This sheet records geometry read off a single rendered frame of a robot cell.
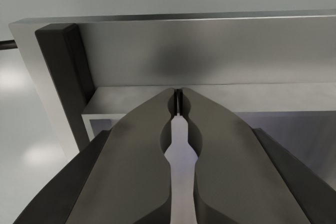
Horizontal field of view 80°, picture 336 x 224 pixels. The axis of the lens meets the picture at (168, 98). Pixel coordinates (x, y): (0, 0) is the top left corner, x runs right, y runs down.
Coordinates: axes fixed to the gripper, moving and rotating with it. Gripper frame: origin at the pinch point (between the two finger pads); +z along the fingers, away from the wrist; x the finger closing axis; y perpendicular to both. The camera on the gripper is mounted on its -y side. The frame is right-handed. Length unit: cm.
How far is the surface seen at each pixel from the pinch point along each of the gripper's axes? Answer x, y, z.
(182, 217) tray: 0.6, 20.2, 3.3
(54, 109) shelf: -10.1, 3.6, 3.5
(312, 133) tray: 11.7, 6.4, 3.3
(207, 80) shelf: 2.3, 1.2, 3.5
